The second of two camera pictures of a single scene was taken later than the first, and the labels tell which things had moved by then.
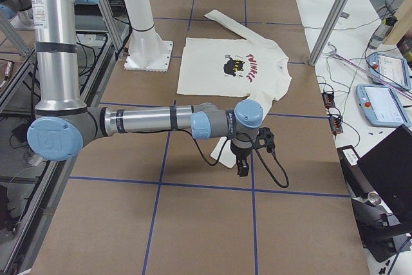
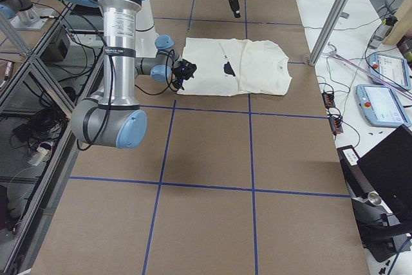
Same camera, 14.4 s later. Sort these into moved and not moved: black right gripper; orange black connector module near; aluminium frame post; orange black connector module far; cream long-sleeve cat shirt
Moved: cream long-sleeve cat shirt; black right gripper
Not moved: aluminium frame post; orange black connector module far; orange black connector module near
